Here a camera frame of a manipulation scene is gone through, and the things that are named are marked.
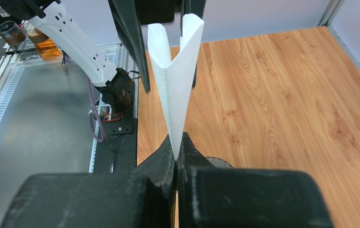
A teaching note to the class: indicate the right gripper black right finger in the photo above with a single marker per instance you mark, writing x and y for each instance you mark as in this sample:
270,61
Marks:
212,197

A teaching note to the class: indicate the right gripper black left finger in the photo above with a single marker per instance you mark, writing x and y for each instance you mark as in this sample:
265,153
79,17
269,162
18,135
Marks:
141,198

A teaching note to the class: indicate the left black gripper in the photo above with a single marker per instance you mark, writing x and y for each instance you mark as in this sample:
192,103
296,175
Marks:
129,15

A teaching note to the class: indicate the white paper coffee filter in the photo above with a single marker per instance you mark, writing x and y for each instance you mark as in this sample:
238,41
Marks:
174,76

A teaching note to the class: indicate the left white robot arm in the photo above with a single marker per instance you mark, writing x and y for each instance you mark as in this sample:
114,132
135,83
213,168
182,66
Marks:
51,17

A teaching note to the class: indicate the orange liquid glass beaker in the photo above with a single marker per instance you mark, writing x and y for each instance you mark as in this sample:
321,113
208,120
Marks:
45,47

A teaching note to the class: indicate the glass cups on table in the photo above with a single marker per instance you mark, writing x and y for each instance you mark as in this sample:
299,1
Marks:
12,33

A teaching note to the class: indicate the aluminium frame post right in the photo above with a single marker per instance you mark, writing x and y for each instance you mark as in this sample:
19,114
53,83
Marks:
329,13

